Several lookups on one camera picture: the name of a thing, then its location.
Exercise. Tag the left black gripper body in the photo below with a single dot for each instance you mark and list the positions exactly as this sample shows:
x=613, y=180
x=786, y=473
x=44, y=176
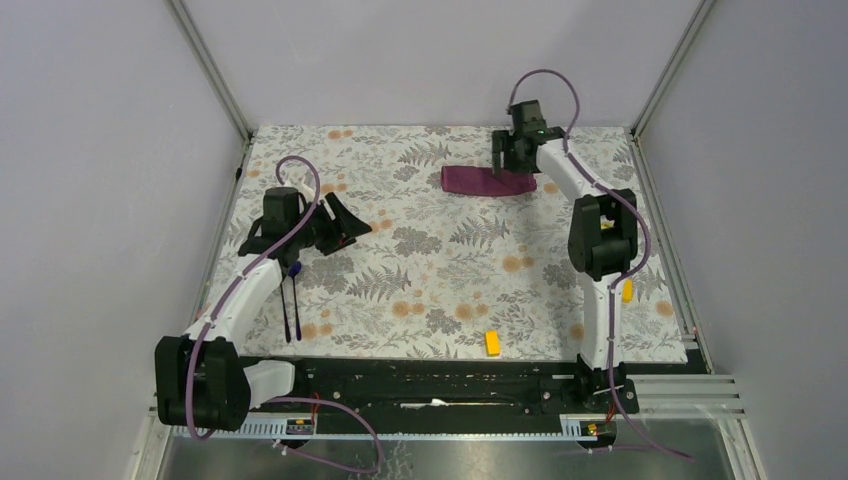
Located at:
x=307, y=236

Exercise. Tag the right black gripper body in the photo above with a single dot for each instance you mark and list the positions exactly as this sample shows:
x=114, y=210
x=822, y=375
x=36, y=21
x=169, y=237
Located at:
x=512, y=162

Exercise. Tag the purple satin napkin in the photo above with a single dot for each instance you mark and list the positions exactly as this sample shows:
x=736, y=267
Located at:
x=482, y=182

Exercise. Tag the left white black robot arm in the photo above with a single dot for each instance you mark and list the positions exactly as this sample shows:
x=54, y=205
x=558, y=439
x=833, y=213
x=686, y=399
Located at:
x=201, y=380

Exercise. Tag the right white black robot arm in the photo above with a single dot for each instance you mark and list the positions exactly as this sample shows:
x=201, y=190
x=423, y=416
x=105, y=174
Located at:
x=602, y=246

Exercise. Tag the floral tablecloth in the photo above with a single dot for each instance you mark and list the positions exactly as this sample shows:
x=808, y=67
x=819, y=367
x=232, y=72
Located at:
x=438, y=270

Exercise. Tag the dark purple fork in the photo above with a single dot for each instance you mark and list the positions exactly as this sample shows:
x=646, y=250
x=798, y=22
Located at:
x=286, y=324

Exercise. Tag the yellow block at right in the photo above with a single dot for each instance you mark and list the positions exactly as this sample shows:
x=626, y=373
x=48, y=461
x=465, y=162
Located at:
x=627, y=294

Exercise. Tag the yellow block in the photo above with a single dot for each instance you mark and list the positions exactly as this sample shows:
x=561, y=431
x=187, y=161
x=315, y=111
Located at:
x=627, y=294
x=492, y=344

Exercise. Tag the yellow block near front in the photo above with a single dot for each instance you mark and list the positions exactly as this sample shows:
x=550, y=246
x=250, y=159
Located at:
x=492, y=344

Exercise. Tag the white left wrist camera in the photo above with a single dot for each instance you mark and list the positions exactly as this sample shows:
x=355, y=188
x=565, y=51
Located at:
x=312, y=190

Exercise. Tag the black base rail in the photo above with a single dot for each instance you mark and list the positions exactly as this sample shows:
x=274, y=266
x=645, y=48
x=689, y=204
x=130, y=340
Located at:
x=433, y=397

